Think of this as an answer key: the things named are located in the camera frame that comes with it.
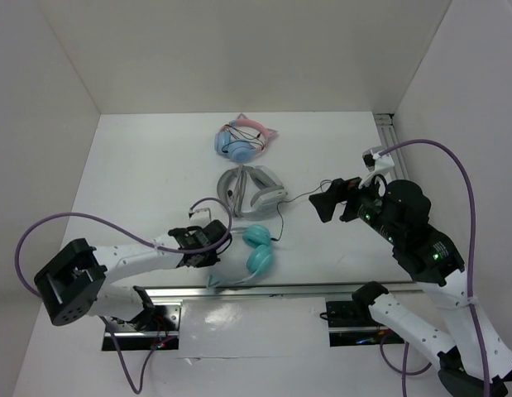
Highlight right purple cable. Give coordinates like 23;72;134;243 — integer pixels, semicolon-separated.
377;138;492;397

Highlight grey white headphones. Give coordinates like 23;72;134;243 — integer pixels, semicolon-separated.
216;165;288;220

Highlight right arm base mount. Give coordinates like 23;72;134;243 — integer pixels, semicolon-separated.
319;300;404;347

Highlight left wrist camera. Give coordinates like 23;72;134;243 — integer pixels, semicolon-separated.
188;208;213;227

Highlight purple cable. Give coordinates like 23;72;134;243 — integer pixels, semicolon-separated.
377;138;492;397
14;197;233;395

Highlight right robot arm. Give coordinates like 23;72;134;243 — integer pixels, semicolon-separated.
309;178;512;396

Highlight aluminium side rail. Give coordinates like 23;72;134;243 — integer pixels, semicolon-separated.
373;113;409;179

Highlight aluminium front rail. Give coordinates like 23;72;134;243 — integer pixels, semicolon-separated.
147;280;426;299

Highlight teal cat-ear headphones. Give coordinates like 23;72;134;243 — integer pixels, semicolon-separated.
206;224;275;289

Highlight black headphone cable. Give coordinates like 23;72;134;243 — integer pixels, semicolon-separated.
270;181;335;242

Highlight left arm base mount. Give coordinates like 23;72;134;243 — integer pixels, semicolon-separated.
101;301;182;352

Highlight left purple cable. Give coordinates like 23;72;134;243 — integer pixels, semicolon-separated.
14;197;233;395

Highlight pink blue cat-ear headphones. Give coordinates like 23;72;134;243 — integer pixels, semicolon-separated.
214;113;277;164

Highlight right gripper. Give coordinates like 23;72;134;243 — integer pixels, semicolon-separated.
307;166;400;242

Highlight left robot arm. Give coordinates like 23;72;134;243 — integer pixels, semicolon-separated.
34;220;231;330

